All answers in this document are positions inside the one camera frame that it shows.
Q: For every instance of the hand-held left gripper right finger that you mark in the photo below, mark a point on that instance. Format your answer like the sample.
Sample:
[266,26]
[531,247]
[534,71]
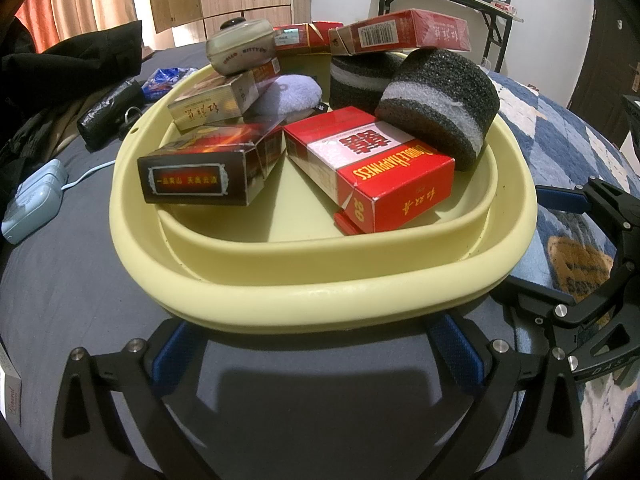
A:
[457,355]

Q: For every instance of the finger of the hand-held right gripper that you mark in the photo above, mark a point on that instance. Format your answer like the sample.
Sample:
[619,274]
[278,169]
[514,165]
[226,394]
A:
[560,198]
[585,317]

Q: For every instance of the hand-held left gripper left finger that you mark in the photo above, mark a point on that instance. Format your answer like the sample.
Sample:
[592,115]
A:
[172,360]

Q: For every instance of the yellow plastic basin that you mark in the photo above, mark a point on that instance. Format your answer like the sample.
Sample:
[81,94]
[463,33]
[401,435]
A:
[300,290]

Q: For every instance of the black white-striped sponge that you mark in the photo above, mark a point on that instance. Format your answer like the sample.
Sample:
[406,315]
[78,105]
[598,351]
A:
[360,85]
[440,105]

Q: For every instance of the red white cigarette box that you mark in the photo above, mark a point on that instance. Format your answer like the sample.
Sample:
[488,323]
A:
[380,180]

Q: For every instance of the dark brown orange cigarette box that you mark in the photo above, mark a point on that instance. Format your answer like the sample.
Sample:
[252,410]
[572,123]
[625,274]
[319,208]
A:
[200,180]

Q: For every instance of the red barcode cigarette box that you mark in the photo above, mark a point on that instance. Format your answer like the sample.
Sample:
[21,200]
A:
[400,30]

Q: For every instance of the purple powder puff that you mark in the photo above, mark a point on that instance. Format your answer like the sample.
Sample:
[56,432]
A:
[290,95]

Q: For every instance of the red gold cigarette box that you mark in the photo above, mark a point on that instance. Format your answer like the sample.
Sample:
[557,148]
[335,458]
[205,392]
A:
[305,40]

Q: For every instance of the cream tin case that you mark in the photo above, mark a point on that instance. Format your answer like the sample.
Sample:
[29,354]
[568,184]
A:
[240,47]

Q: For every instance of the blue white printed blanket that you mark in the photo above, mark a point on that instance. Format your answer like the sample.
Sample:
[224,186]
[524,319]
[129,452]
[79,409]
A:
[570,150]

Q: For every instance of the dark door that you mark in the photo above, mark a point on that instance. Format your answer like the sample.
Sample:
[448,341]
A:
[600,50]

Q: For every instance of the white card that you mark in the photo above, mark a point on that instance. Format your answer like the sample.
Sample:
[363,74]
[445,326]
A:
[10,390]

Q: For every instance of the light blue device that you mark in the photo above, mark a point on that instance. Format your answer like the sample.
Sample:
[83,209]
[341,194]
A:
[32,200]

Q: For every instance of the black plastic roll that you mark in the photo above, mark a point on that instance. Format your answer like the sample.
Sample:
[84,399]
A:
[107,110]

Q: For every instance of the blue packet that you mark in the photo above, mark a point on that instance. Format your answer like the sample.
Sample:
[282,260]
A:
[165,80]

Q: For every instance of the dark clothing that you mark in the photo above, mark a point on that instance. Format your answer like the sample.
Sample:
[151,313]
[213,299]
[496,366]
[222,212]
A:
[75,55]

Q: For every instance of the orange curtain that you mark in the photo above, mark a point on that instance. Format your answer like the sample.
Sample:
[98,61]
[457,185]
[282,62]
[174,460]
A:
[85,0]

